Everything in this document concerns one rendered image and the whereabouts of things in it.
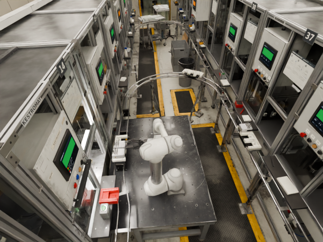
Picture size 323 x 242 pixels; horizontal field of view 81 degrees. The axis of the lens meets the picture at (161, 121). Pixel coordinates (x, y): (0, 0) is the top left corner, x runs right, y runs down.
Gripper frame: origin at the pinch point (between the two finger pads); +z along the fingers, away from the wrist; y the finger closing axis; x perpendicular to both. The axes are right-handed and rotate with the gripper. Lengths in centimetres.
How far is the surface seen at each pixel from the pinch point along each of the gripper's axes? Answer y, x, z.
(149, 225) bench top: -37, 68, -18
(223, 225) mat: -103, 52, -103
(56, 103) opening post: 85, 39, 26
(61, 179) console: 54, 70, 25
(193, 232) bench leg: -80, 64, -63
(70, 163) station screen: 54, 60, 23
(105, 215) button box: -6, 68, 15
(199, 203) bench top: -37, 52, -67
